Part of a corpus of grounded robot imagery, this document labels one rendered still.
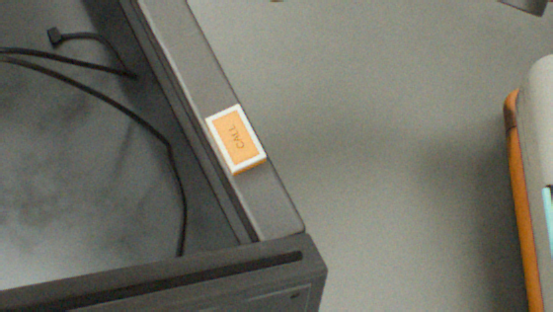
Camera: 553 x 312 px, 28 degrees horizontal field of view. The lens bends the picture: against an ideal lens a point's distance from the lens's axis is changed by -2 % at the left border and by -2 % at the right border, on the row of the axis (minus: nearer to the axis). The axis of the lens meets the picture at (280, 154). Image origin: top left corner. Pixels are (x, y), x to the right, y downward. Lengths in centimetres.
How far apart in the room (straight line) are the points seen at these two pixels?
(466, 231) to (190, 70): 104
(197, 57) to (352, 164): 100
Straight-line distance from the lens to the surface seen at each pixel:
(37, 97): 108
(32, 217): 104
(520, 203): 183
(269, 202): 90
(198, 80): 93
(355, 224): 189
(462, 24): 205
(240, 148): 90
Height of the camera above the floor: 180
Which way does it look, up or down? 70 degrees down
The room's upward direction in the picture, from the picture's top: 3 degrees clockwise
